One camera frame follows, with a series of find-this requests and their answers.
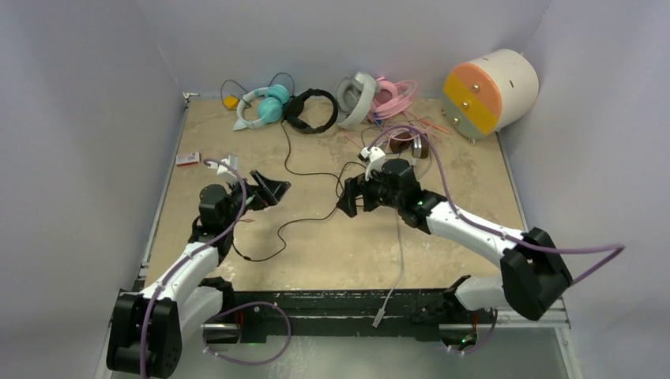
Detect yellow small object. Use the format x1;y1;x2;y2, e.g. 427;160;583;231
222;96;240;110

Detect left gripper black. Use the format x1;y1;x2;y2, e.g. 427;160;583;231
220;171;288;230

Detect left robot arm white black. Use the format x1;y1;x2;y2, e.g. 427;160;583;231
106;168;291;378

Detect brown headphones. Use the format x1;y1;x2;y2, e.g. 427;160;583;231
388;129;431;159

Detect teal white cat headphones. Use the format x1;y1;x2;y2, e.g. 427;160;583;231
232;84;291;131

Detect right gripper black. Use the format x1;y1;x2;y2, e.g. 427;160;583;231
337;163;403;219

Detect small red white box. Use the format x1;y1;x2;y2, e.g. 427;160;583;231
175;152;201;167

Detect round drawer cabinet orange yellow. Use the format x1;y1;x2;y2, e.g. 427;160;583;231
442;49;540;140

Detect grey white headphones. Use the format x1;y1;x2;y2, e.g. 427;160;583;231
335;72;379;129

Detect white usb cable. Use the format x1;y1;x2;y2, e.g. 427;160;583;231
371;212;407;329

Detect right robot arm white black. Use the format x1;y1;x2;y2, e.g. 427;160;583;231
337;159;573;321

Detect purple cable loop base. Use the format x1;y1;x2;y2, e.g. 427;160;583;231
202;301;292;366

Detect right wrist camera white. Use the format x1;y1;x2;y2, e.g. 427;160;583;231
358;146;386;181

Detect pink headphones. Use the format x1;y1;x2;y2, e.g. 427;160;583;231
368;77;418;120

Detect black headphones with cable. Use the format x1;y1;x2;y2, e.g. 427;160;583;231
231;88;367;263

